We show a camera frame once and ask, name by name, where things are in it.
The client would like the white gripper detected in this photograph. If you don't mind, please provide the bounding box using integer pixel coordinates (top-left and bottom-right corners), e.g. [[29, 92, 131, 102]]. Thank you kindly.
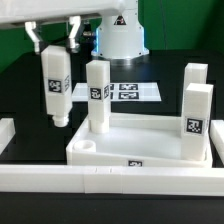
[[0, 0, 137, 54]]

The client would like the white desk top tray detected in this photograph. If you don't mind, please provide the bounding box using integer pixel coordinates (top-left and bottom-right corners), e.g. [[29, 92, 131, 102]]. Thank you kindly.
[[66, 113, 213, 168]]

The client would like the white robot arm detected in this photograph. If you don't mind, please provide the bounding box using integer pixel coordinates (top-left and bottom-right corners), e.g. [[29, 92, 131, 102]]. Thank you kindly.
[[0, 0, 149, 61]]

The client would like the white front fence bar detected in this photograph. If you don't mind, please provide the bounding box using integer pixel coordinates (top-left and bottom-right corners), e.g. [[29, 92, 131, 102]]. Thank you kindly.
[[0, 165, 224, 196]]

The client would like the white right fence block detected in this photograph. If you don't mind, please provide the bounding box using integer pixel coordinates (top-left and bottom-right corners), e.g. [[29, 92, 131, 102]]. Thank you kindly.
[[210, 120, 224, 164]]

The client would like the white marker base plate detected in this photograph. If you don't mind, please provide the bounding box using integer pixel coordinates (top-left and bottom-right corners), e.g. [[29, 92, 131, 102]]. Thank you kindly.
[[72, 82, 161, 102]]

